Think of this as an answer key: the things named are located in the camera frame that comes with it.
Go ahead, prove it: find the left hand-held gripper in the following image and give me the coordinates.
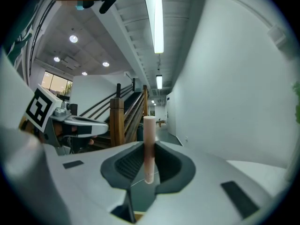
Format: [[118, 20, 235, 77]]
[[24, 83, 110, 150]]

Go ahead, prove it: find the person's left hand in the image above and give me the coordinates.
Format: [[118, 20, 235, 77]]
[[57, 125, 97, 153]]

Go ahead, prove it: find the long ceiling light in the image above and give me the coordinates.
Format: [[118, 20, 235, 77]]
[[142, 0, 164, 54]]

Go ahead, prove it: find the wooden staircase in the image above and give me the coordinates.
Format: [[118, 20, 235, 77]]
[[77, 83, 150, 151]]

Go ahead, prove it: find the pink cylindrical tube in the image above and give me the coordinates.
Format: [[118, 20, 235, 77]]
[[143, 115, 157, 185]]

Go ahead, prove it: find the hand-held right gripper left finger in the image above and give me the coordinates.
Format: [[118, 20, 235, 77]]
[[43, 141, 145, 225]]

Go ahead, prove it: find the large window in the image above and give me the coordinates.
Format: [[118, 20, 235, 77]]
[[41, 71, 73, 97]]

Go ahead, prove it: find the black head-mounted camera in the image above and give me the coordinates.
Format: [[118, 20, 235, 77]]
[[98, 0, 121, 15]]

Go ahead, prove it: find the white power cable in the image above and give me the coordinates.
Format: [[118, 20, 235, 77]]
[[130, 171, 160, 188]]

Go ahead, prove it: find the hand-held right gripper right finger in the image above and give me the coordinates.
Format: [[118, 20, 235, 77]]
[[145, 141, 276, 225]]

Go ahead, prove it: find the white wall switch box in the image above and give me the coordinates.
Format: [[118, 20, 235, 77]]
[[267, 24, 288, 47]]

